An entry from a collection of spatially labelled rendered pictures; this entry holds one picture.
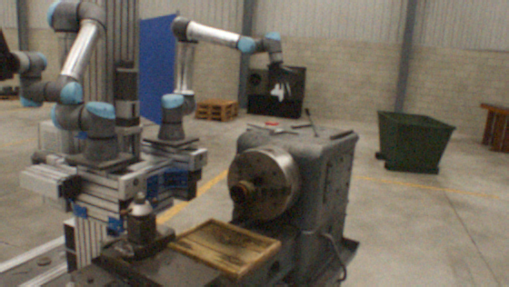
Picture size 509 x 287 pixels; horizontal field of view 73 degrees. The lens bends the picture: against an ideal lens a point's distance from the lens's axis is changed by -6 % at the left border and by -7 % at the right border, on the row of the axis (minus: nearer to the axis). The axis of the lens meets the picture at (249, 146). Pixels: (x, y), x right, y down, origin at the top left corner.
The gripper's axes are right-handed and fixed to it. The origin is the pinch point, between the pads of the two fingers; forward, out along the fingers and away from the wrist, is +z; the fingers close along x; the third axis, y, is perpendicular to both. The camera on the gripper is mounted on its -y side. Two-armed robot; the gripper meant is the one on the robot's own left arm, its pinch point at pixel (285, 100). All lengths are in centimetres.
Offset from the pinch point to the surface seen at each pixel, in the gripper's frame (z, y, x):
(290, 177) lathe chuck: 29, -11, 45
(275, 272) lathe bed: 71, 0, 50
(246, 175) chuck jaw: 26, 6, 50
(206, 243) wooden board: 48, 19, 69
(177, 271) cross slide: 41, 9, 102
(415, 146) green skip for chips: 123, -70, -421
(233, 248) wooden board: 50, 9, 67
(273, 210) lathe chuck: 42, -2, 47
